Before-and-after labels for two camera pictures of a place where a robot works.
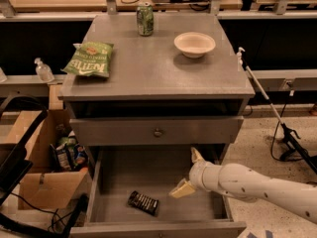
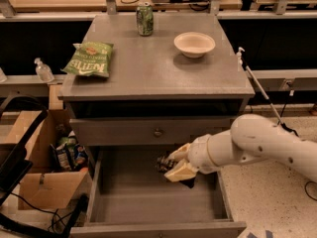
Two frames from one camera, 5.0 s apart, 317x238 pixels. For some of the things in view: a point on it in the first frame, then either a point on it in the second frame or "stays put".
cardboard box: (59, 172) stays put
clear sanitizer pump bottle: (44, 72) stays put
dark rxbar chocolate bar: (144, 202) → (164, 164)
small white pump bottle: (239, 59) stays put
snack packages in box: (68, 155) stays put
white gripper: (197, 175) → (198, 154)
